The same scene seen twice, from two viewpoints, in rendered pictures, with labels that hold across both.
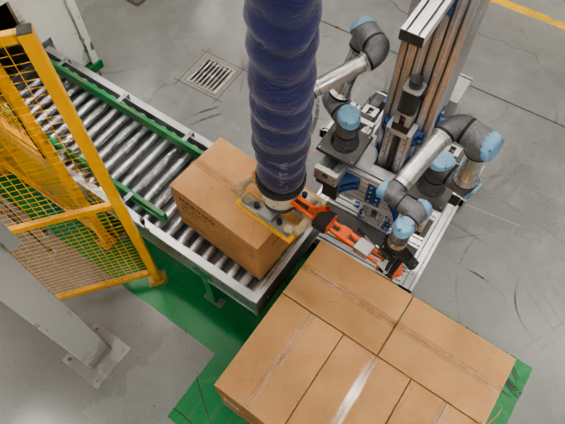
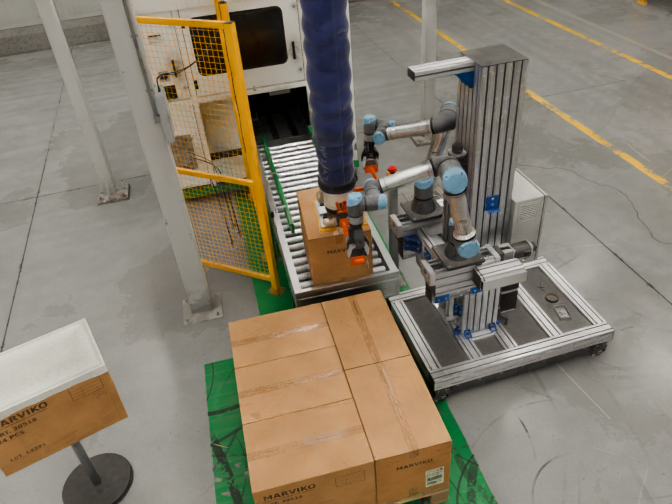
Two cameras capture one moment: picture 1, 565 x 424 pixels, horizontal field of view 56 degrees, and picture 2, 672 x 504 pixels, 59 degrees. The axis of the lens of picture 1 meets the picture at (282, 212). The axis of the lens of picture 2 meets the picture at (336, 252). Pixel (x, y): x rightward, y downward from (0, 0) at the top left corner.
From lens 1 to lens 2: 227 cm
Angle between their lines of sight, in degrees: 36
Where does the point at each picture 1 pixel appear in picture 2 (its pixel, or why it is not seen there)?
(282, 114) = (317, 97)
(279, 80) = (312, 64)
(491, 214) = (585, 392)
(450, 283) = (490, 416)
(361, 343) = (340, 357)
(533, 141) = not seen: outside the picture
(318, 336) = (316, 337)
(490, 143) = (449, 172)
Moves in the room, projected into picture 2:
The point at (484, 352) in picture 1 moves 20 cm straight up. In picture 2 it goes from (429, 419) to (430, 393)
